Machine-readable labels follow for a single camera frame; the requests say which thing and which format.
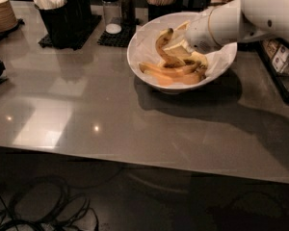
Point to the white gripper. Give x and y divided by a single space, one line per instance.
198 33

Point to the spotted curved banana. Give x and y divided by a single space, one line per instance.
163 39

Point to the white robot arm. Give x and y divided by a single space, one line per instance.
240 21

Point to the white ceramic bowl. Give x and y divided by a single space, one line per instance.
135 58

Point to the white paper bowl liner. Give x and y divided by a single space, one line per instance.
141 45

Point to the yellow banana front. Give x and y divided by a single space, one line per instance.
164 80

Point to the yellow banana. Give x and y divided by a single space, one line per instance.
164 80
168 71

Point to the yellow banana middle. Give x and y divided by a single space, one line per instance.
168 71

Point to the black holder with straws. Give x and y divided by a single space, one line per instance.
162 0

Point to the black mat under shakers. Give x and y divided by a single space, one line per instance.
117 35

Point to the dark pepper grinder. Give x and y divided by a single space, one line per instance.
128 14

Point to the glass salt shaker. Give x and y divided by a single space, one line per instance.
111 16

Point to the black cutlery holder rear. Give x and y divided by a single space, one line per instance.
78 13

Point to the black cutlery holder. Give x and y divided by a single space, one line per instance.
78 13
56 24

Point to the black cutlery holder front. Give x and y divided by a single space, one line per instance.
56 24

